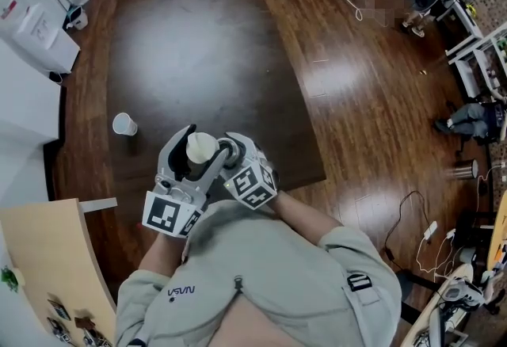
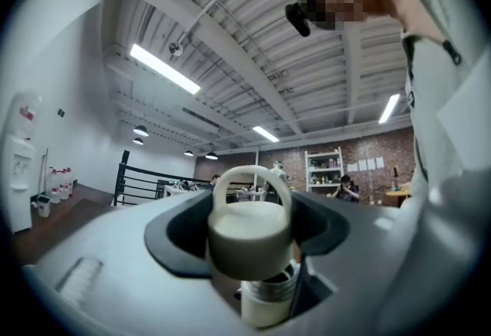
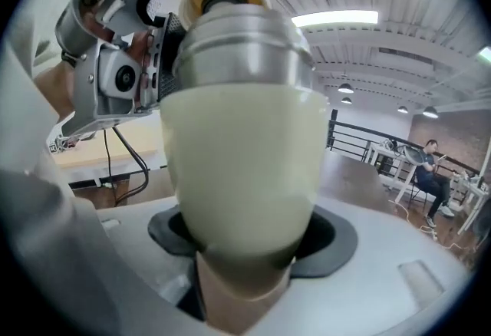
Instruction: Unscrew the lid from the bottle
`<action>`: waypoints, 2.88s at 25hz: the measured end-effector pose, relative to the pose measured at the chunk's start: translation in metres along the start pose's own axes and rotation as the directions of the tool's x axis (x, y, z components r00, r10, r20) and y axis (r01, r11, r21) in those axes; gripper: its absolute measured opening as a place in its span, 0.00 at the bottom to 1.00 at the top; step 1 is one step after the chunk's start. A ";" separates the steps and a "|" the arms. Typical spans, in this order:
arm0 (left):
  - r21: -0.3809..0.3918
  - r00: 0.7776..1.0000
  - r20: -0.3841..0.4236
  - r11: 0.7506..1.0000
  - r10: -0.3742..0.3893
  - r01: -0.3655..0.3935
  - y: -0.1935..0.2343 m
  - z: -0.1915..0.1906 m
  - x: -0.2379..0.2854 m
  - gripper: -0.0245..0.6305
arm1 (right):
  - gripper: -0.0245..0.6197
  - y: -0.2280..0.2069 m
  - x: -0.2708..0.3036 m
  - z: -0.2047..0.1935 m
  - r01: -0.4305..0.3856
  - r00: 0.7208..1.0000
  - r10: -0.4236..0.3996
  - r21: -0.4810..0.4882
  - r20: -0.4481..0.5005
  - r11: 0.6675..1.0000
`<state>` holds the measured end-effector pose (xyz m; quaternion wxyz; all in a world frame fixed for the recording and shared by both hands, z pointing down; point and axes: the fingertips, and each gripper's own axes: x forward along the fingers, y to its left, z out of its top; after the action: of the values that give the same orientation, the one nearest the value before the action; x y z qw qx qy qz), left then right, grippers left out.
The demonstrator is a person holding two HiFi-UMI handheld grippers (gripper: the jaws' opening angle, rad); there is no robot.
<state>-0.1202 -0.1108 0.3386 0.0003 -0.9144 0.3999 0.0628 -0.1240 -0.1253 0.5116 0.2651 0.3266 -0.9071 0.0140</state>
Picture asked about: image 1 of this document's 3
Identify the black strap buckle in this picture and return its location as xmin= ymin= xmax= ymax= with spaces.
xmin=347 ymin=273 xmax=373 ymax=293

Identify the person's chin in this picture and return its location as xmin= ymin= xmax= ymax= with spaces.
xmin=215 ymin=293 xmax=306 ymax=347

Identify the person's beige shirt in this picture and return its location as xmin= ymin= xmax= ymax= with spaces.
xmin=114 ymin=197 xmax=404 ymax=347

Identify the pile of small electronic devices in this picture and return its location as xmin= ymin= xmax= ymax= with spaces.
xmin=45 ymin=297 xmax=114 ymax=347

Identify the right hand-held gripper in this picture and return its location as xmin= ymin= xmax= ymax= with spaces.
xmin=223 ymin=132 xmax=279 ymax=212

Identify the person's left forearm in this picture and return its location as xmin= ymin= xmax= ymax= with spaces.
xmin=137 ymin=232 xmax=188 ymax=280

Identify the small potted plant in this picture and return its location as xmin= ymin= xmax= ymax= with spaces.
xmin=0 ymin=265 xmax=25 ymax=293

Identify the dark wooden table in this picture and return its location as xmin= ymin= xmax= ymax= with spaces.
xmin=103 ymin=0 xmax=328 ymax=200

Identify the light wooden table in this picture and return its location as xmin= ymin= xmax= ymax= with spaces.
xmin=0 ymin=197 xmax=119 ymax=347

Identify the clear plastic cup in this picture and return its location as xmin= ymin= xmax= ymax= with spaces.
xmin=111 ymin=112 xmax=139 ymax=137

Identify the cream plastic knob part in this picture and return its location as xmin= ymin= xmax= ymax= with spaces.
xmin=186 ymin=132 xmax=219 ymax=165

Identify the person's right forearm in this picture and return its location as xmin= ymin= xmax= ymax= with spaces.
xmin=272 ymin=190 xmax=345 ymax=246

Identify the light wooden desk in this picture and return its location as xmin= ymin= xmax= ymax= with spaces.
xmin=399 ymin=262 xmax=492 ymax=347

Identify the round wooden table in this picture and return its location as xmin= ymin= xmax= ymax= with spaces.
xmin=486 ymin=189 xmax=507 ymax=271

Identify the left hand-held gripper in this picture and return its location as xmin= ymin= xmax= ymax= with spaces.
xmin=141 ymin=124 xmax=231 ymax=238

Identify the white bucket with teal rim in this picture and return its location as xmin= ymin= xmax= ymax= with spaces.
xmin=62 ymin=5 xmax=90 ymax=31

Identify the white water dispenser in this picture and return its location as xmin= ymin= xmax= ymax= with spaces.
xmin=0 ymin=0 xmax=81 ymax=76

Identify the steel cylinder bin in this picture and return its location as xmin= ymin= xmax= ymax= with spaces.
xmin=448 ymin=158 xmax=481 ymax=181

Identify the white shelving unit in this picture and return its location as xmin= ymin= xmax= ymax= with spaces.
xmin=444 ymin=0 xmax=507 ymax=100

